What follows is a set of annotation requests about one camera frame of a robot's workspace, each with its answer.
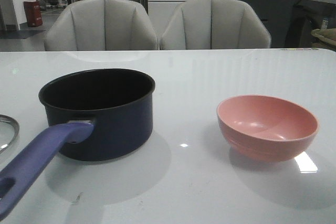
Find pink plastic bowl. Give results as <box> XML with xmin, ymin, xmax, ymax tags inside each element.
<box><xmin>216</xmin><ymin>94</ymin><xmax>319</xmax><ymax>162</ymax></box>

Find glass pot lid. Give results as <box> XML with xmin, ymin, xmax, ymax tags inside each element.
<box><xmin>1</xmin><ymin>114</ymin><xmax>20</xmax><ymax>154</ymax></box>

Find dark blue saucepan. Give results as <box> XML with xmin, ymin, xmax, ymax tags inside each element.
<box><xmin>1</xmin><ymin>68</ymin><xmax>155</xmax><ymax>219</ymax></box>

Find right grey upholstered chair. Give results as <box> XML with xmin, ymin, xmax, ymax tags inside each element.
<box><xmin>160</xmin><ymin>0</ymin><xmax>271</xmax><ymax>50</ymax></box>

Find grey upholstered chair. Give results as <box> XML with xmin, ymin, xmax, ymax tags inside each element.
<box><xmin>44</xmin><ymin>0</ymin><xmax>159</xmax><ymax>51</ymax></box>
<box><xmin>160</xmin><ymin>0</ymin><xmax>271</xmax><ymax>50</ymax></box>

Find left grey upholstered chair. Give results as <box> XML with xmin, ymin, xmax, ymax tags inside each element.
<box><xmin>44</xmin><ymin>0</ymin><xmax>159</xmax><ymax>51</ymax></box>

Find red waste bin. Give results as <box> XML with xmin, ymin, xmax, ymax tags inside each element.
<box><xmin>24</xmin><ymin>1</ymin><xmax>43</xmax><ymax>27</ymax></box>

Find dark side table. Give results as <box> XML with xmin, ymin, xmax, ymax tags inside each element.
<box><xmin>285</xmin><ymin>0</ymin><xmax>335</xmax><ymax>48</ymax></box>

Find beige cushion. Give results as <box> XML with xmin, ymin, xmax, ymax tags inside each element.
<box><xmin>311</xmin><ymin>28</ymin><xmax>336</xmax><ymax>51</ymax></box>

